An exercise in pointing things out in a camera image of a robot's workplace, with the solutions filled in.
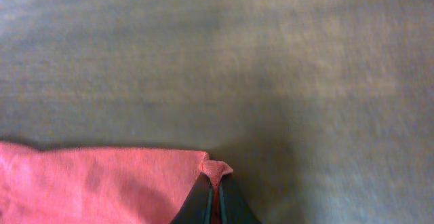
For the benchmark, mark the red soccer t-shirt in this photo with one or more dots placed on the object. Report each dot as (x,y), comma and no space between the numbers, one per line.
(100,185)

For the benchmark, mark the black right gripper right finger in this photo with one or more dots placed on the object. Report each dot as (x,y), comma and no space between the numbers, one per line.
(234,209)

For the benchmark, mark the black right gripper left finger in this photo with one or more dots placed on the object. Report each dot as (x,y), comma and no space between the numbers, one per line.
(197,208)

